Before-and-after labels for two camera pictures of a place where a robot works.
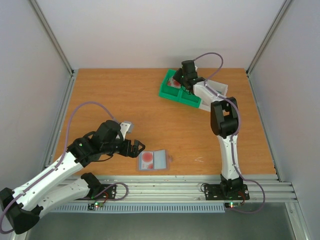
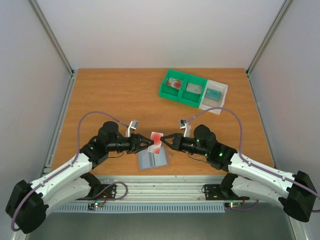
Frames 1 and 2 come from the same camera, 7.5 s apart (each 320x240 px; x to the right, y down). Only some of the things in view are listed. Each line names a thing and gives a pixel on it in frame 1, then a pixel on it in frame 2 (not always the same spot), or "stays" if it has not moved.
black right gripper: [179, 75] -> [177, 142]
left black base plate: [110, 193] stays
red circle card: [173, 83] stays
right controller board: [230, 205] stays
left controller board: [91, 206] stays
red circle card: [147, 160] -> [155, 147]
